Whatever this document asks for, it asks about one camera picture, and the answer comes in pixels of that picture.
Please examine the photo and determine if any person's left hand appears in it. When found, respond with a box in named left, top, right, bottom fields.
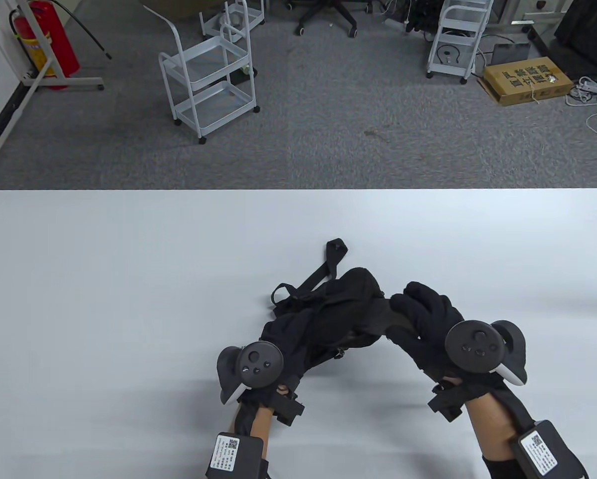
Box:
left=236, top=344, right=314, bottom=411

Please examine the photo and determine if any person's right hand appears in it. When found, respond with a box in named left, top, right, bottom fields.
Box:
left=388, top=281, right=498, bottom=400

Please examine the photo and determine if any person's right forearm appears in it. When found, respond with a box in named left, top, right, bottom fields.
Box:
left=465, top=387, right=543, bottom=479

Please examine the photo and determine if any person's left forearm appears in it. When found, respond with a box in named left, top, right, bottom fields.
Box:
left=228, top=399, right=275, bottom=479

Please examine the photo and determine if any cardboard box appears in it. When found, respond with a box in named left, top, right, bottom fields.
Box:
left=476, top=56, right=576, bottom=107

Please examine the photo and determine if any black left hand controller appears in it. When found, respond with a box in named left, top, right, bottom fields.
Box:
left=217, top=342, right=285, bottom=406

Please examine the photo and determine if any black hand controller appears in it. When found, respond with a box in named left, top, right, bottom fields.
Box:
left=217, top=342, right=285, bottom=406
left=444, top=320, right=528, bottom=386

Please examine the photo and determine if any black glove sensor module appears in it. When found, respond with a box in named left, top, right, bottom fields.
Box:
left=427, top=383, right=467, bottom=424
left=273, top=392, right=305, bottom=426

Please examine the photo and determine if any black right hand controller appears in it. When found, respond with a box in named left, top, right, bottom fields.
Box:
left=444, top=320, right=528, bottom=386

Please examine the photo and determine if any white three-tier cart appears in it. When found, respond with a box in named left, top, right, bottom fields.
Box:
left=199, top=0, right=266, bottom=43
left=425, top=0, right=493, bottom=84
left=144, top=5, right=261, bottom=145

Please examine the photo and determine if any dark flat panel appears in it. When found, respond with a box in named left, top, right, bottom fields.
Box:
left=493, top=42, right=531, bottom=65

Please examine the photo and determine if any black office chair base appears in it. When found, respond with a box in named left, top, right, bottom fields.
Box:
left=286, top=0, right=389, bottom=38

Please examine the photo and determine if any black cabinet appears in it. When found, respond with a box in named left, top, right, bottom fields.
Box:
left=528, top=0, right=597, bottom=75

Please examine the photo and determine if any white metal stand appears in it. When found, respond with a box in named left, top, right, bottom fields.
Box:
left=0, top=0, right=104, bottom=183

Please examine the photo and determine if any red fire extinguisher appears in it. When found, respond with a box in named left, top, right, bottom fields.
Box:
left=9, top=0, right=113, bottom=90

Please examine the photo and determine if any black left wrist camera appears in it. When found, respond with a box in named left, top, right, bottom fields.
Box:
left=206, top=432, right=269, bottom=479

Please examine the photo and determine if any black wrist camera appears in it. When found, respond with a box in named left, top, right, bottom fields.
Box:
left=206, top=432, right=269, bottom=479
left=509, top=420, right=588, bottom=479

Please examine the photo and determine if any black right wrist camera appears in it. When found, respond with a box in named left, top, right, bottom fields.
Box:
left=509, top=420, right=588, bottom=479

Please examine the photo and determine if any white cable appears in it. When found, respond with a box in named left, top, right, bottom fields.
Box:
left=565, top=75, right=597, bottom=138

